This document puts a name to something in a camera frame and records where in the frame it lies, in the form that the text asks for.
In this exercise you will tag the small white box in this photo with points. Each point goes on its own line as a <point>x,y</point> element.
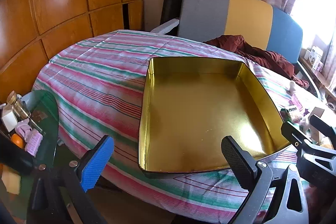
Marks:
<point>9,120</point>

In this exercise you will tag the pale yellow sponge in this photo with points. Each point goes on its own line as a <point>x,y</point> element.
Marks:
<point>10,182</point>

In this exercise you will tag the dark red cloth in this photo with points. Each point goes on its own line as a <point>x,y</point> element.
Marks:
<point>262,56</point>

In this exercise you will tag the pink cloth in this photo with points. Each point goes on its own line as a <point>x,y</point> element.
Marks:
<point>23,129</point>

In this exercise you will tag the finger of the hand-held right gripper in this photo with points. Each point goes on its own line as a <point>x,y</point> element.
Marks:
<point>321,125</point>
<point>292,133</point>

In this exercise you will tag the small green label box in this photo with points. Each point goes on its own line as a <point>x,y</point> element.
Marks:
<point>292,113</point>

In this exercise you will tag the black case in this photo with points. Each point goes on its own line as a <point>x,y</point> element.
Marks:
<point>13,159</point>

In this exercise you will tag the green glass side table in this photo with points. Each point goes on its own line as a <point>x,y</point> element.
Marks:
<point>48,113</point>

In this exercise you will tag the small white bottle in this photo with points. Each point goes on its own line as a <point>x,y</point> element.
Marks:
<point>292,87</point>

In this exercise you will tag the grey yellow blue armchair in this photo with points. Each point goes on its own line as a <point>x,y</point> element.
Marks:
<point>249,16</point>

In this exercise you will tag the gold tin box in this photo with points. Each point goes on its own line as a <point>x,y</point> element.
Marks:
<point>199,113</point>

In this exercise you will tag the orange fruit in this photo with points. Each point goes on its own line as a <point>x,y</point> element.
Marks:
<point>17,140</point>

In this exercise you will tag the pink packet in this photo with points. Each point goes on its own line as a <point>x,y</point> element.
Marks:
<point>298,101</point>

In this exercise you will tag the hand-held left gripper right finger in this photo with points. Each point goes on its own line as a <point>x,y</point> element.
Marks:
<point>237,161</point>

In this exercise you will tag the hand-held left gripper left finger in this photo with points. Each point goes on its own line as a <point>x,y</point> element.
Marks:
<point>95,165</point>

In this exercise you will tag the brown bottle with gold cap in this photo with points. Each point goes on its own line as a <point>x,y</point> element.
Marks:
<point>19,108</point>

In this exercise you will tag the purple ribbed pad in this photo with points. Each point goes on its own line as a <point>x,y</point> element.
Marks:
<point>34,144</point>

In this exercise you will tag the striped tablecloth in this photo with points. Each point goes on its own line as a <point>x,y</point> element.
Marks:
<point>99,77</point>

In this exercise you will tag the white carton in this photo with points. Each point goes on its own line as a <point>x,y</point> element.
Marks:
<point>315,56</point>

